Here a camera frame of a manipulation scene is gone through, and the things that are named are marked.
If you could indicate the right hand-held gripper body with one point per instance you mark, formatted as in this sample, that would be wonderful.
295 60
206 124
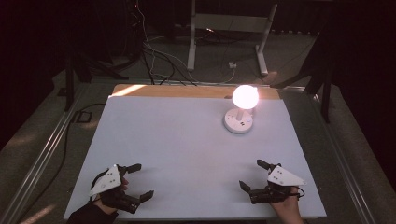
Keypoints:
283 179

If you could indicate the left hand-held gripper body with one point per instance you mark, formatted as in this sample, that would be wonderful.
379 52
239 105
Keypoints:
107 181

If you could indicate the white globe table lamp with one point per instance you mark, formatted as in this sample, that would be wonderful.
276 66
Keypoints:
238 125

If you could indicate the person's left hand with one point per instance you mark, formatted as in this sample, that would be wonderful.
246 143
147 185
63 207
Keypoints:
104 206

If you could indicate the person's right hand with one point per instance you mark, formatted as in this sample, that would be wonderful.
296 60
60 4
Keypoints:
288 210

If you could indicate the white table cover sheet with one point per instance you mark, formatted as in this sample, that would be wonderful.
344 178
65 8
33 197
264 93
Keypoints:
174 149

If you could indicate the black square floor plate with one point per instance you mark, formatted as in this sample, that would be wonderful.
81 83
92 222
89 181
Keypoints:
83 117

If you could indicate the black metal stand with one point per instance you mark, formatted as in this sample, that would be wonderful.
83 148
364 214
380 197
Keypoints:
326 102
69 87

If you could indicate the white plug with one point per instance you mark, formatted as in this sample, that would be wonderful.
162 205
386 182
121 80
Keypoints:
232 65

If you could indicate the aluminium floor rail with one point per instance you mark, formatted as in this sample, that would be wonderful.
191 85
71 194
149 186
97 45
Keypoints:
40 158
342 161

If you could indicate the white metal stand frame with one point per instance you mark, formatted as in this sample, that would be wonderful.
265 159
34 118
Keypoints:
191 46

